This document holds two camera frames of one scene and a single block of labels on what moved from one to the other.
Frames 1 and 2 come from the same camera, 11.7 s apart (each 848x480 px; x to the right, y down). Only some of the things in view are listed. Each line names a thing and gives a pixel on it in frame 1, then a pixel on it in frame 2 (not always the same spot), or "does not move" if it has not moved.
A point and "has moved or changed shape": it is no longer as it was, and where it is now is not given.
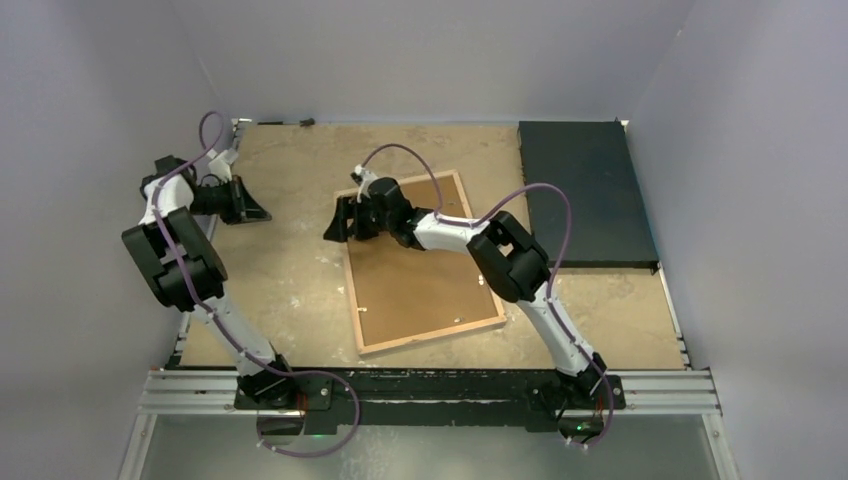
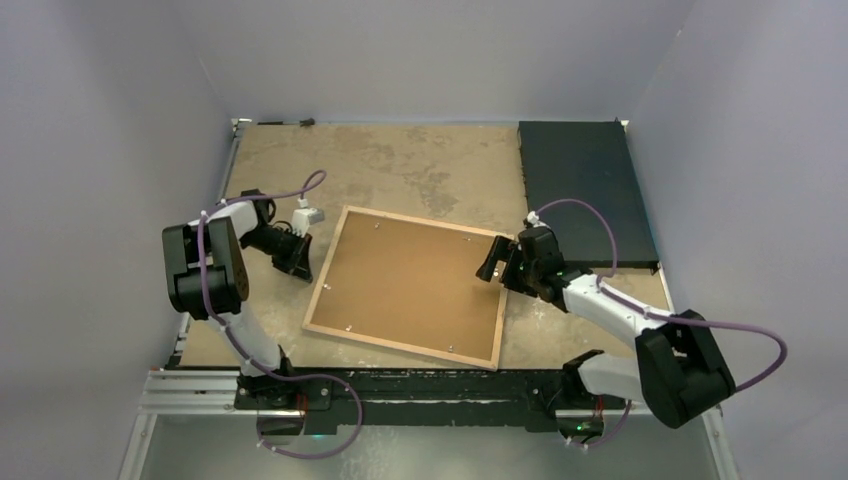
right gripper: (351, 209) to (504, 249)
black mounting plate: (465, 399) does not move
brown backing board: (403, 291) has moved or changed shape
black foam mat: (609, 226) does not move
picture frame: (402, 294) has moved or changed shape
